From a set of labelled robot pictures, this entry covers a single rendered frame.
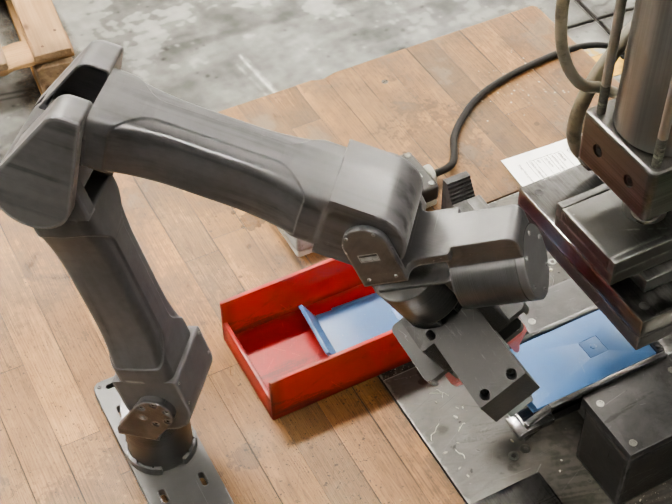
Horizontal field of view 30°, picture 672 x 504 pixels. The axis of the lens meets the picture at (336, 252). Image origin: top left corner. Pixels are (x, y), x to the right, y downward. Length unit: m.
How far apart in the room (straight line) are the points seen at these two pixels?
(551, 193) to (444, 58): 0.56
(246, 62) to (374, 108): 1.56
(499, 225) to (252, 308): 0.46
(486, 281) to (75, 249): 0.32
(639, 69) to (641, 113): 0.04
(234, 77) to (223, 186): 2.18
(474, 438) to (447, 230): 0.37
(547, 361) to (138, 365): 0.38
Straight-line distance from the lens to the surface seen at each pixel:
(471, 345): 0.96
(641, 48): 0.94
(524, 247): 0.91
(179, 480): 1.21
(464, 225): 0.92
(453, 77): 1.63
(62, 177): 0.92
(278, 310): 1.32
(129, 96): 0.91
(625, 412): 1.18
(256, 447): 1.24
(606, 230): 1.05
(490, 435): 1.25
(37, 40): 3.04
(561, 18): 0.97
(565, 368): 1.20
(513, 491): 1.19
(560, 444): 1.25
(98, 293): 1.04
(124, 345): 1.08
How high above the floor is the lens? 1.92
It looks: 47 degrees down
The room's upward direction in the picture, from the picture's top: 1 degrees counter-clockwise
